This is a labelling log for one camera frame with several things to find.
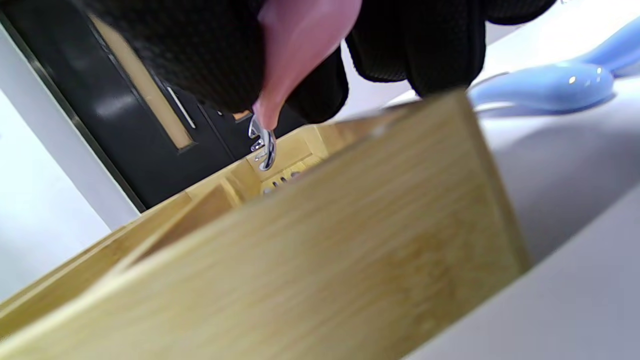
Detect person's right hand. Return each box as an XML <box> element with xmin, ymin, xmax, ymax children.
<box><xmin>75</xmin><ymin>0</ymin><xmax>557</xmax><ymax>125</ymax></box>

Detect pink-handled steel baby fork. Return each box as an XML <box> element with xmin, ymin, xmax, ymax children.
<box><xmin>247</xmin><ymin>0</ymin><xmax>363</xmax><ymax>172</ymax></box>

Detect black double door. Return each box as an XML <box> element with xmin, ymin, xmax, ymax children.
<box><xmin>0</xmin><ymin>0</ymin><xmax>351</xmax><ymax>212</ymax></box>

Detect wooden three-compartment tray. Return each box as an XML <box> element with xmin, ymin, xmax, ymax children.
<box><xmin>0</xmin><ymin>90</ymin><xmax>532</xmax><ymax>360</ymax></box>

